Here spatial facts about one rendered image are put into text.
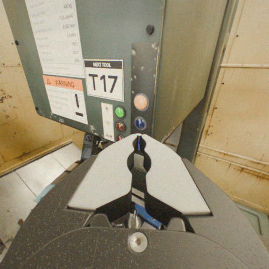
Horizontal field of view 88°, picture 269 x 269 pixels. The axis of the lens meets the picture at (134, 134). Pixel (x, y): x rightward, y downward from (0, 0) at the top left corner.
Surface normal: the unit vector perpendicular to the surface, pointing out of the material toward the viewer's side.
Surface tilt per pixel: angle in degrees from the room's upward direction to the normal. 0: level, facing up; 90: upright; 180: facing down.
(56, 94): 90
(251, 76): 90
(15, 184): 24
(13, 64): 90
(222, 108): 90
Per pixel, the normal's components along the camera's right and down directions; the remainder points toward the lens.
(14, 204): 0.37, -0.70
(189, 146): -0.53, 0.38
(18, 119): 0.85, 0.26
